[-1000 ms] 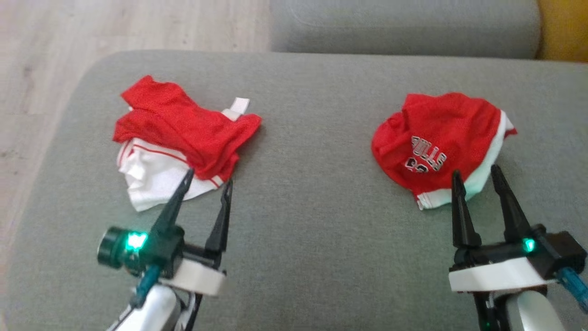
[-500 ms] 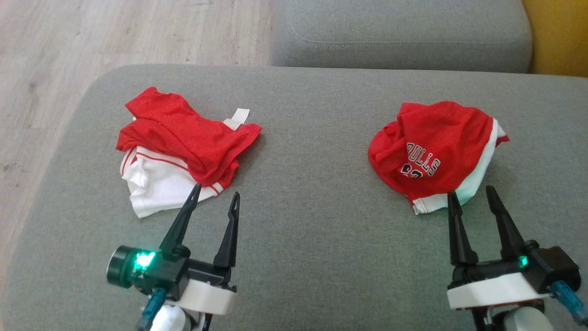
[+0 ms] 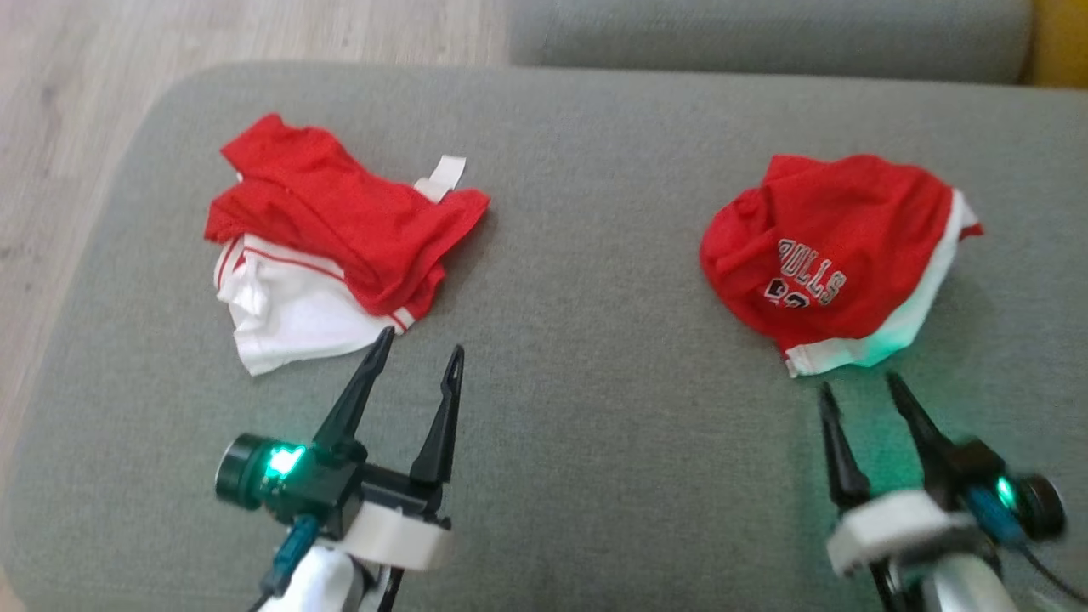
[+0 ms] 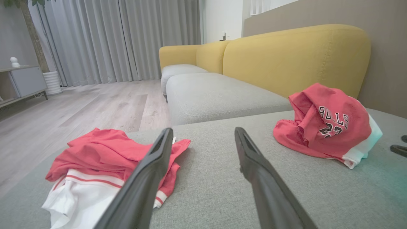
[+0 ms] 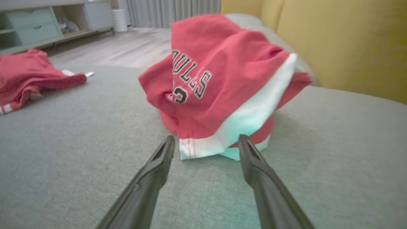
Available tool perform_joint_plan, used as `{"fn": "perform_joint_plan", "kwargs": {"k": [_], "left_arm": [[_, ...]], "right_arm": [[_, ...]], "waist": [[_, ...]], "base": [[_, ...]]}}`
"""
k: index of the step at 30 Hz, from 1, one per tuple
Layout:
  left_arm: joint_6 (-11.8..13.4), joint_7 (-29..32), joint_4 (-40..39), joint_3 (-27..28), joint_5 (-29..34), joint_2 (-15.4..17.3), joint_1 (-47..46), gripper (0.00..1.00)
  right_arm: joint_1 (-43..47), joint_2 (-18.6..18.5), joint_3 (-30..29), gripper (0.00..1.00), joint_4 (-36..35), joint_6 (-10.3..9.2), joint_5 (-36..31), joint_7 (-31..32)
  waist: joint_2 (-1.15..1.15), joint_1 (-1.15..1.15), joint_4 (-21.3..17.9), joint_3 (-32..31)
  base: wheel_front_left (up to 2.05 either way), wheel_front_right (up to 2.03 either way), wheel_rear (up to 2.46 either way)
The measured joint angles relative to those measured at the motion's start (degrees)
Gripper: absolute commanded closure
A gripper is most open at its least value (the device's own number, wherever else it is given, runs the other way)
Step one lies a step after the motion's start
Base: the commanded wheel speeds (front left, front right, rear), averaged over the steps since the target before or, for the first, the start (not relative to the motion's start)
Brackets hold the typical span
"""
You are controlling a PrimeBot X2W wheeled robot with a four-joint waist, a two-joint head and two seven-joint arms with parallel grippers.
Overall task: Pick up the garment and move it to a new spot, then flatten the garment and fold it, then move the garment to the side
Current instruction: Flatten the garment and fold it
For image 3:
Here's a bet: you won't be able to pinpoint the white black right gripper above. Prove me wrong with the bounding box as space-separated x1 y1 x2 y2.
818 371 992 580

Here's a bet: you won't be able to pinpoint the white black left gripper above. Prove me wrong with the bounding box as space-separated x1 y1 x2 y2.
312 326 466 571

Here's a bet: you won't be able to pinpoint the red jersey with white sleeves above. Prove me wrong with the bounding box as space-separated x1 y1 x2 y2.
204 112 492 377

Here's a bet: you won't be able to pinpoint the grey fabric sofa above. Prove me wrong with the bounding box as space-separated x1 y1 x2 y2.
0 61 1088 612

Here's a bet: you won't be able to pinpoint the red shorts with white trim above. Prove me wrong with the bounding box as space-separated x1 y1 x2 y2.
699 153 985 378

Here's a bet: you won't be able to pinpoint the grey and yellow sofa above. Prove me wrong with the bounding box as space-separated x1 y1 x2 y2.
507 0 1088 88

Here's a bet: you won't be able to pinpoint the right camera cable teal plug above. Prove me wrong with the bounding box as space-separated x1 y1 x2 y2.
969 489 1088 606

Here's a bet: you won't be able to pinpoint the camera cable teal plug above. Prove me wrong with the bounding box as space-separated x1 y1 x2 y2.
969 489 1088 606
251 514 324 612

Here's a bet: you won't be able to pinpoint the left camera cable teal plug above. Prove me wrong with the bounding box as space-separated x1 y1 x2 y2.
251 514 324 612

